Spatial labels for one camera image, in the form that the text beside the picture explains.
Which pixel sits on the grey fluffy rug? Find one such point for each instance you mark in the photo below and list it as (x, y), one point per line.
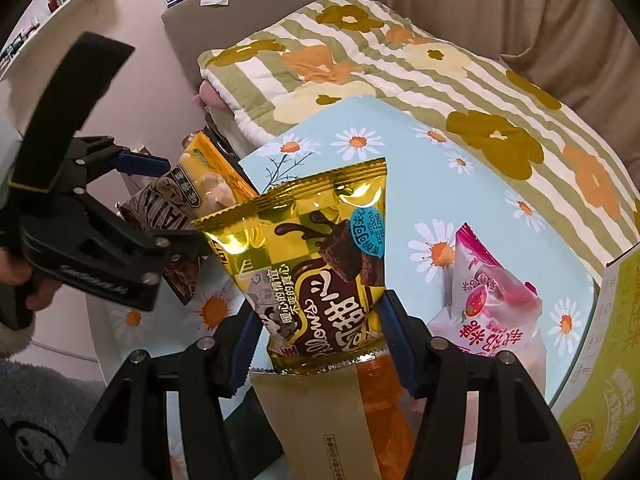
(40, 410)

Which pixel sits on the yellow clear-window snack packet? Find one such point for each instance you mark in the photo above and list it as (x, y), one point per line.
(210, 170)

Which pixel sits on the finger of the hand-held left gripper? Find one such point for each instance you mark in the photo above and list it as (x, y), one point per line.
(145, 164)
(185, 242)

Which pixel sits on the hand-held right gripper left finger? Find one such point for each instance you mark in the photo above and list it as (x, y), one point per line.
(245, 345)

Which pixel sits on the cream and orange snack packet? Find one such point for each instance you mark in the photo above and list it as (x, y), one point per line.
(310, 420)

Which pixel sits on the green cardboard box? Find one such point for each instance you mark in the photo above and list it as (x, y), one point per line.
(610, 385)

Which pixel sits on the white wall shelf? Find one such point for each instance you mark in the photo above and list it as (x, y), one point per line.
(50, 15)

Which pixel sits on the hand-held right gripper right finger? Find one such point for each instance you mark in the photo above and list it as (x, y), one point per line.
(400, 350)

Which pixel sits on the grey padded headboard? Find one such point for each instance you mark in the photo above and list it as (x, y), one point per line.
(260, 5)

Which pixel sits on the yellow chocolate snack packet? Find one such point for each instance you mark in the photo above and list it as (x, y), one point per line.
(310, 240)

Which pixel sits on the beige curtain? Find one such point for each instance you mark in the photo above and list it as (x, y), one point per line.
(500, 10)

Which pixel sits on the light blue daisy tablecloth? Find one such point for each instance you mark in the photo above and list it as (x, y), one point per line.
(400, 160)

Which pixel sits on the green striped floral blanket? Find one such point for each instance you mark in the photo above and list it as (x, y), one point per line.
(450, 85)

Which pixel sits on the pink pillow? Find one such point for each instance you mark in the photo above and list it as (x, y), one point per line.
(207, 96)

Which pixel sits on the person's left hand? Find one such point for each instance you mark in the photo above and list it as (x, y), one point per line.
(15, 270)

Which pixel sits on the pink snack packet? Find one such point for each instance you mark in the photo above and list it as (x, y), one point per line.
(480, 300)

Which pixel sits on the brown white striped snack packet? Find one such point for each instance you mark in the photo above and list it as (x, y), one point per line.
(150, 200)

